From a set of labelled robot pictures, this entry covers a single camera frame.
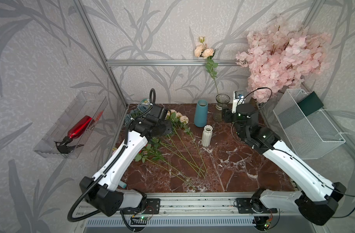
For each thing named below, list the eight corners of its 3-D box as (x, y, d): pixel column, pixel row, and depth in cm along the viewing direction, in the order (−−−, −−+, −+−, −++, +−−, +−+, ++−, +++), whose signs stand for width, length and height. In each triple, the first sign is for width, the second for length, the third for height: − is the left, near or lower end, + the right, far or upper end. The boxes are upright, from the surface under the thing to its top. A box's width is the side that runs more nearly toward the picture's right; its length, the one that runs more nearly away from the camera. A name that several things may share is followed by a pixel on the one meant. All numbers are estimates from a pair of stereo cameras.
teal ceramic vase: (194, 126, 107) (195, 108, 92) (195, 116, 113) (197, 99, 98) (204, 127, 106) (207, 110, 91) (205, 117, 112) (208, 100, 97)
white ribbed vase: (201, 147, 98) (204, 133, 84) (201, 139, 102) (203, 124, 88) (209, 147, 98) (213, 133, 84) (208, 139, 102) (212, 125, 88)
